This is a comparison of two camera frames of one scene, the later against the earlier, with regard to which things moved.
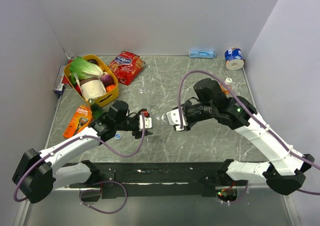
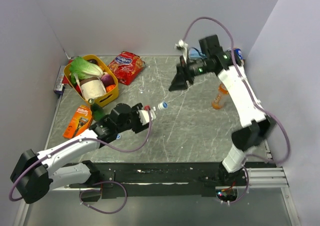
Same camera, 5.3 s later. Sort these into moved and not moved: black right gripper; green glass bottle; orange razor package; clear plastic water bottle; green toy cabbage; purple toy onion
Moved: clear plastic water bottle; black right gripper
Not moved: green glass bottle; green toy cabbage; orange razor package; purple toy onion
